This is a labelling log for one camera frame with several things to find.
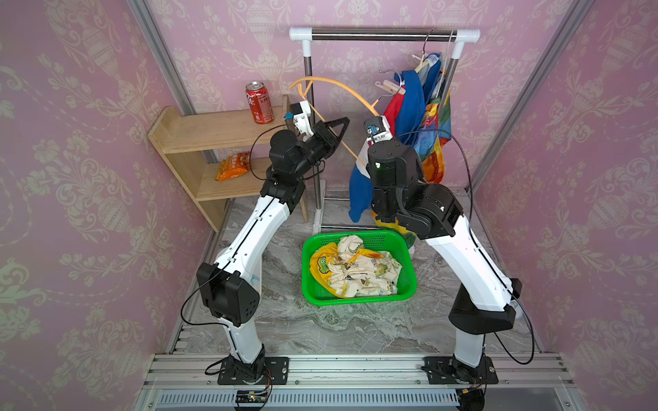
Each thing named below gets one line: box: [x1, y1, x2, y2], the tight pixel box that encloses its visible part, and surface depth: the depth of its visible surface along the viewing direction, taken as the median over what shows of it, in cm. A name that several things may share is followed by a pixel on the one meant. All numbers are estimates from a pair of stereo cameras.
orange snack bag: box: [214, 151, 251, 182], surface depth 97 cm
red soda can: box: [245, 81, 275, 126], surface depth 77 cm
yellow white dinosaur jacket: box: [310, 234, 402, 298], surface depth 89 cm
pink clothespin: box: [374, 79, 407, 96], surface depth 62 cm
